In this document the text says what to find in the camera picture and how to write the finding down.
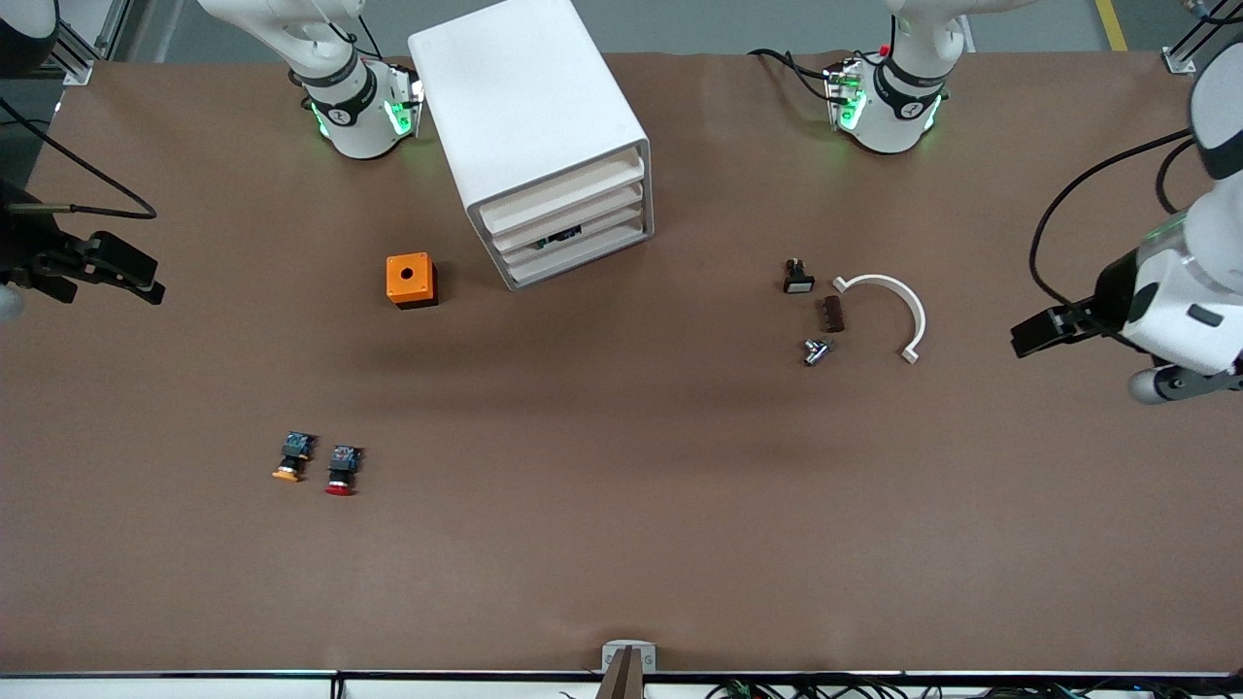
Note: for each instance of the small silver metal connector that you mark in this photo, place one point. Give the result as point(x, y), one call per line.
point(818, 351)

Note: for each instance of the red cap push button switch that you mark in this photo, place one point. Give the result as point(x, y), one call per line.
point(342, 461)

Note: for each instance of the aluminium frame post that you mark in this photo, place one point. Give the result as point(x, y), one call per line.
point(1209, 24)
point(92, 29)

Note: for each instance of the brown terminal block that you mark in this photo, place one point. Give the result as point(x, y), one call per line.
point(834, 315)

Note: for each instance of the metal table edge bracket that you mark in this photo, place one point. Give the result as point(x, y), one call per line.
point(628, 652)

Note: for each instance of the white table edge panel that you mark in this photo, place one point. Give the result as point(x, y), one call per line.
point(194, 687)

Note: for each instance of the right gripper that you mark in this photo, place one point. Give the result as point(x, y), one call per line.
point(27, 247)

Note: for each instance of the white curved plastic arc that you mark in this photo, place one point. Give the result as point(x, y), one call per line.
point(908, 301)

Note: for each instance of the white drawer cabinet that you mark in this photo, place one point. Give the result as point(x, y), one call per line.
point(524, 87)

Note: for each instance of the orange cap push button switch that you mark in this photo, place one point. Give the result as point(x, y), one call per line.
point(294, 449)

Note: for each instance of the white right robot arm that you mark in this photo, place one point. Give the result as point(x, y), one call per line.
point(340, 97)

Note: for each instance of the black white push button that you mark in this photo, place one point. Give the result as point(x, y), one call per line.
point(798, 282)

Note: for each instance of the white plastic drawer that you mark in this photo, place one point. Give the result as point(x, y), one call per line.
point(573, 187)
point(612, 219)
point(573, 250)
point(573, 212)

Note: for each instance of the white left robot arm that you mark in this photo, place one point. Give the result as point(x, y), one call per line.
point(898, 97)

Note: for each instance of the metal corner bracket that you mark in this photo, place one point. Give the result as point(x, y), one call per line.
point(78, 73)
point(1179, 61)

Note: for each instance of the small dark electronic component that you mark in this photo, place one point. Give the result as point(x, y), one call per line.
point(558, 237)

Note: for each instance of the orange button enclosure box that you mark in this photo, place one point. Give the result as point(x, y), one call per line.
point(408, 277)

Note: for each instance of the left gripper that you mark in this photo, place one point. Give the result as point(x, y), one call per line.
point(1109, 294)

